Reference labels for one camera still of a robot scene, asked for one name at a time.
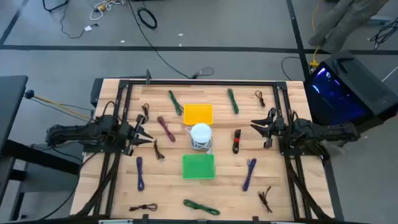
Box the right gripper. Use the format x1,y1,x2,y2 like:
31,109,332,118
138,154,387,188
250,108,285,149

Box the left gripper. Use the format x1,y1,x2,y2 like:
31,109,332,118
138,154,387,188
119,114,154,156

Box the thin dark brown USB cable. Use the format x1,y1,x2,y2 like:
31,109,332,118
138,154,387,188
258,185,274,214
141,103,150,123
129,203,159,213
255,90,266,108
152,139,166,161

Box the maroon braided USB cable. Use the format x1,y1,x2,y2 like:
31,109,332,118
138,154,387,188
157,115,177,143

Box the black cable with red tie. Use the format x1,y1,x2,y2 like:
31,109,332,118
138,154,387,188
232,129,242,155

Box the purple braided USB cable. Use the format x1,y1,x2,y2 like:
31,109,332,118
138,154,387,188
136,156,146,192
242,157,258,192

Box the green braided USB cable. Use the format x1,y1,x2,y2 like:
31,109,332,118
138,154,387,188
227,88,240,114
183,198,221,217
168,90,184,116

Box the yellow plastic basket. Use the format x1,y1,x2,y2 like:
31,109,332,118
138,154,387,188
183,104,214,126

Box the white dome lamp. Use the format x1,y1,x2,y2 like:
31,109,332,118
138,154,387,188
190,123,213,144

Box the green plastic basket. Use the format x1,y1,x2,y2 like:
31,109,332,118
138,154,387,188
182,154,216,180

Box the black computer case blue light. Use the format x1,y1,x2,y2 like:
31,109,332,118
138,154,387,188
303,50,398,125

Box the yellow rod with black knob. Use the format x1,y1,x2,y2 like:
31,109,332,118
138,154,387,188
24,89,91,121

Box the person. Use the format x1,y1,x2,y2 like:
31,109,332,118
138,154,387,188
307,0,390,54

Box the black desk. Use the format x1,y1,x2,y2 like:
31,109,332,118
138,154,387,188
0,75,81,222

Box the grey desk base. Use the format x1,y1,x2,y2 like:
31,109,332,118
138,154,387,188
369,15,393,26

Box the white coiled lamp cable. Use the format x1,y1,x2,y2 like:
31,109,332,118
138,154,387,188
185,126,215,156

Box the black curved floor cable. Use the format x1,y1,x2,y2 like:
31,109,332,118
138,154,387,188
281,55,302,81

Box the black metal table frame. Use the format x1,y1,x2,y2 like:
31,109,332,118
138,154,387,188
73,70,335,224

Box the yellow floor cable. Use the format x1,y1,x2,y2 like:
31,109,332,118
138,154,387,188
309,0,322,68

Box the long black floor cable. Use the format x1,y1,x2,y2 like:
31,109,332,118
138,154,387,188
127,0,215,80

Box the black coiled floor cable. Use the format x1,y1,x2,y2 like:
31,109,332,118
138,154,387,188
137,7,158,30

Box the thin black cable white plug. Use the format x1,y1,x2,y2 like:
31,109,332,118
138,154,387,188
58,0,100,40

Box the white floor cable bundle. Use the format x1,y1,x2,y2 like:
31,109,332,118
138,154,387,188
89,0,126,21

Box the black floor cable bundle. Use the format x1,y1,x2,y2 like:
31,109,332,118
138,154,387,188
368,17,398,50

